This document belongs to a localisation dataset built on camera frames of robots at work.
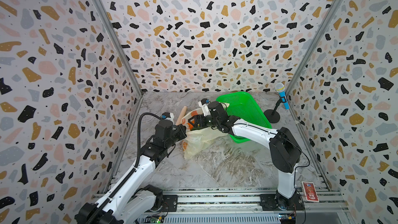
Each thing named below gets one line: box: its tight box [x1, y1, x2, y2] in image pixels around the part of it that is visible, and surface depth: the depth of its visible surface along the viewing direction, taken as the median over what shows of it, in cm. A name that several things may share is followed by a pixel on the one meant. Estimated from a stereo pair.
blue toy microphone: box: [274, 82, 290, 110], surface depth 92 cm
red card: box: [301, 180, 320, 203], surface depth 78 cm
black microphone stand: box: [263, 96, 287, 124], surface depth 108 cm
